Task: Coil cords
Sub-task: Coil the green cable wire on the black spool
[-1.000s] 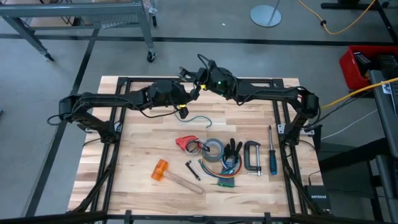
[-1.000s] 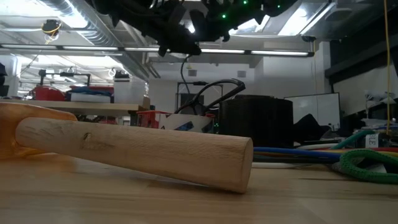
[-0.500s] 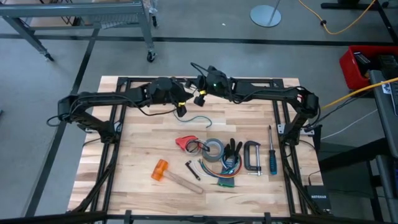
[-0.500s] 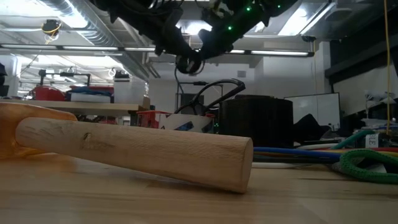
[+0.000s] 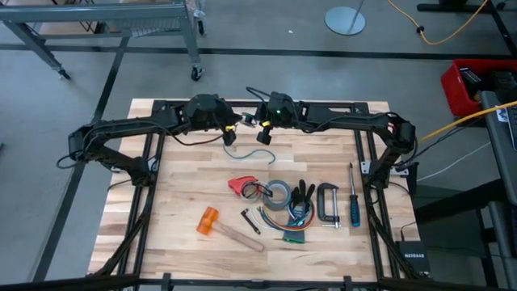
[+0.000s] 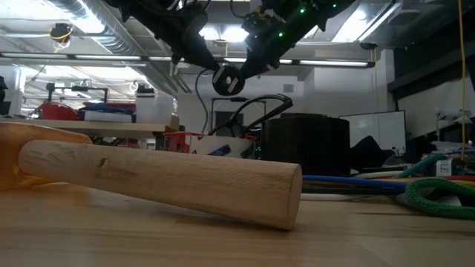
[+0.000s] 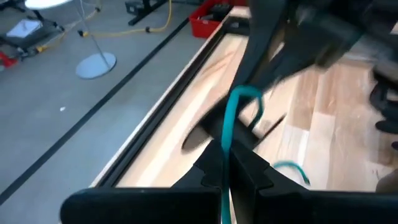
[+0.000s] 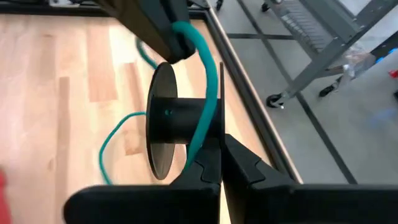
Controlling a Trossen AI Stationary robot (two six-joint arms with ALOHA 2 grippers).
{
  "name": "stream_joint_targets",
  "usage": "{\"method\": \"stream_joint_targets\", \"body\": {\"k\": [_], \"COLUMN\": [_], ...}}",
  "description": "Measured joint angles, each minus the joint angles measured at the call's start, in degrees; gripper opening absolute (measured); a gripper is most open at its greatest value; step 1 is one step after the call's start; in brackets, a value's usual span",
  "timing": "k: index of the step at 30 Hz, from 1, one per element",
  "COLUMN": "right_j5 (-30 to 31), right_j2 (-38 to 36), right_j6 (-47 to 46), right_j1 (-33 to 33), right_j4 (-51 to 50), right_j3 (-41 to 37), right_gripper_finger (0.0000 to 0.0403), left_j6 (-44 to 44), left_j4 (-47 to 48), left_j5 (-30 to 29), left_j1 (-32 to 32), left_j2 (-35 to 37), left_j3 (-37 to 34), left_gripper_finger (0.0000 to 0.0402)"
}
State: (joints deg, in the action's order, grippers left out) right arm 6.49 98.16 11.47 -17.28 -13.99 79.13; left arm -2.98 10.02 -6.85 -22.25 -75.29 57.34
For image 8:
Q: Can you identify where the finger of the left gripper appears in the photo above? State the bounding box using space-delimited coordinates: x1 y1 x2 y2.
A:
94 0 185 64
157 0 200 60

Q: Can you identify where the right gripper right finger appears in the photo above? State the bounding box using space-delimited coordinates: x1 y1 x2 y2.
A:
223 133 398 224

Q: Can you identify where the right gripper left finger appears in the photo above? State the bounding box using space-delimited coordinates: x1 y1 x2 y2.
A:
63 136 223 224

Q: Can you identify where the teal cord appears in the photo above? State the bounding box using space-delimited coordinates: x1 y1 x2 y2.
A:
99 21 220 186

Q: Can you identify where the black plastic spool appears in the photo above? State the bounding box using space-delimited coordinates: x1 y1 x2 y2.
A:
145 61 226 180

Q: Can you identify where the gray metal cart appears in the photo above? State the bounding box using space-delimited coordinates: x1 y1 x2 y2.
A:
214 0 398 110

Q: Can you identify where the clear plastic bag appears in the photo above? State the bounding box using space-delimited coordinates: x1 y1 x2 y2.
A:
341 51 377 80

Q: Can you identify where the red plastic tool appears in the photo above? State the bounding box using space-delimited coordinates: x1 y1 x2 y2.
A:
0 169 12 224

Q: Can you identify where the black table frame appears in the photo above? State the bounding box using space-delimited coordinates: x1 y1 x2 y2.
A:
0 0 304 185

